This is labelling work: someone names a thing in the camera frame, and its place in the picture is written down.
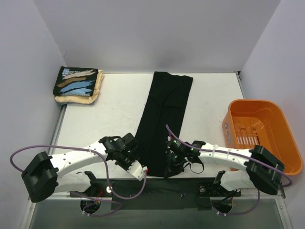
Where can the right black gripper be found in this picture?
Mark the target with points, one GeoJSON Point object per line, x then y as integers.
{"type": "Point", "coordinates": [172, 162]}

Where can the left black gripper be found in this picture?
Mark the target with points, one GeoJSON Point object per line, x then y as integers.
{"type": "Point", "coordinates": [127, 162]}

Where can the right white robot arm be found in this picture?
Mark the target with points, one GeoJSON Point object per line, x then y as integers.
{"type": "Point", "coordinates": [250, 168]}

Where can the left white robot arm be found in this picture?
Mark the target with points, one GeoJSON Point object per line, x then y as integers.
{"type": "Point", "coordinates": [46, 175]}

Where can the orange plastic basket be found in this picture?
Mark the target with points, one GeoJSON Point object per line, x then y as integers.
{"type": "Point", "coordinates": [261, 122]}

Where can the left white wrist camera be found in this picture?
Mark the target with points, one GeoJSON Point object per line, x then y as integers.
{"type": "Point", "coordinates": [137, 170]}

